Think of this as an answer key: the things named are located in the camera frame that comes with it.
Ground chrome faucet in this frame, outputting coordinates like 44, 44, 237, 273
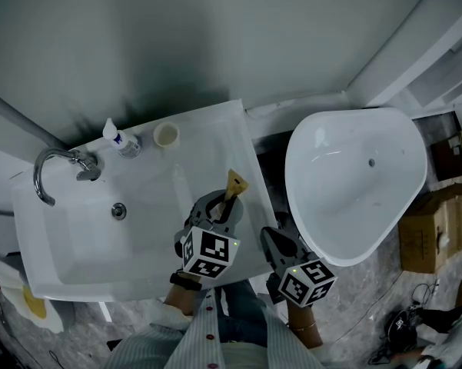
32, 147, 103, 208

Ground small white wad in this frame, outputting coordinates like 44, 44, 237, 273
436, 227, 451, 251

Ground person's legs in jeans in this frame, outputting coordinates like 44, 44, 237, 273
214, 278, 281, 347

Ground white bathtub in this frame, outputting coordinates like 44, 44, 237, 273
284, 107, 429, 268

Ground white and yellow cushion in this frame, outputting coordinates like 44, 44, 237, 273
0, 254, 65, 334

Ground person's left forearm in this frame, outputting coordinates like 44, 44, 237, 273
163, 282, 203, 317

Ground white built-in shelf unit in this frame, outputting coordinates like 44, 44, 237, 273
345, 0, 462, 118

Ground yellow scraper tool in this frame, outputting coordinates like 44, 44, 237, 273
214, 168, 251, 221

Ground white ceramic washbasin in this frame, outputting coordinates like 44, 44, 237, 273
10, 98, 280, 303

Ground person's striped shirt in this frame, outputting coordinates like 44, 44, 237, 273
105, 288, 327, 369

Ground small dark cardboard box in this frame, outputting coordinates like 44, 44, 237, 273
430, 128, 462, 182

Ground person's right forearm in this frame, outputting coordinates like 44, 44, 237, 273
285, 298, 324, 350

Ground black headset device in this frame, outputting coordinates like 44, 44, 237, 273
384, 308, 420, 353

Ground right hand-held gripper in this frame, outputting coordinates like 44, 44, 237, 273
259, 226, 338, 308

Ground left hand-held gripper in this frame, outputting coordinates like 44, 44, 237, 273
174, 188, 244, 280

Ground beige paper cup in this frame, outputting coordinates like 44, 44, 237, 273
152, 121, 181, 149

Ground large brown cardboard box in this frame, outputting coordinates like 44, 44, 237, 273
397, 182, 462, 275

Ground clear spray bottle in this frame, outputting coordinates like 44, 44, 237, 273
101, 117, 142, 160

